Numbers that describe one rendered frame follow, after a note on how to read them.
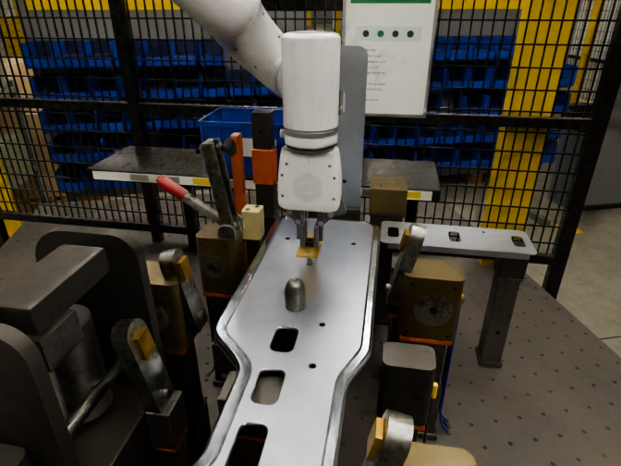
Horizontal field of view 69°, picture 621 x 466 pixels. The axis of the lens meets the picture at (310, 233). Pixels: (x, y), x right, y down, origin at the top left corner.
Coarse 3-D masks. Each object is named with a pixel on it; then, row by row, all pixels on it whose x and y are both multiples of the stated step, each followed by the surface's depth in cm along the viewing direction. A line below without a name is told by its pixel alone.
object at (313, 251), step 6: (312, 234) 82; (306, 240) 78; (312, 240) 78; (306, 246) 78; (312, 246) 77; (300, 252) 76; (306, 252) 76; (312, 252) 76; (318, 252) 76; (312, 258) 75
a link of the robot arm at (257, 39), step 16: (176, 0) 54; (192, 0) 53; (208, 0) 53; (224, 0) 54; (240, 0) 54; (256, 0) 56; (192, 16) 56; (208, 16) 55; (224, 16) 55; (240, 16) 55; (256, 16) 58; (224, 32) 57; (240, 32) 58; (256, 32) 65; (272, 32) 68; (224, 48) 65; (240, 48) 66; (256, 48) 68; (272, 48) 69; (240, 64) 69; (256, 64) 69; (272, 64) 70; (272, 80) 71
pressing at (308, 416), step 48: (288, 240) 88; (336, 240) 88; (240, 288) 72; (336, 288) 73; (240, 336) 63; (336, 336) 63; (240, 384) 54; (288, 384) 55; (336, 384) 55; (288, 432) 49; (336, 432) 49
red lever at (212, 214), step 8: (160, 176) 78; (160, 184) 77; (168, 184) 77; (176, 184) 77; (168, 192) 77; (176, 192) 77; (184, 192) 77; (184, 200) 78; (192, 200) 78; (200, 200) 79; (200, 208) 78; (208, 208) 78; (208, 216) 78; (216, 216) 78
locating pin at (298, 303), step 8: (288, 280) 67; (296, 280) 67; (288, 288) 66; (296, 288) 66; (304, 288) 67; (288, 296) 67; (296, 296) 66; (304, 296) 67; (288, 304) 67; (296, 304) 67; (304, 304) 68; (296, 312) 68
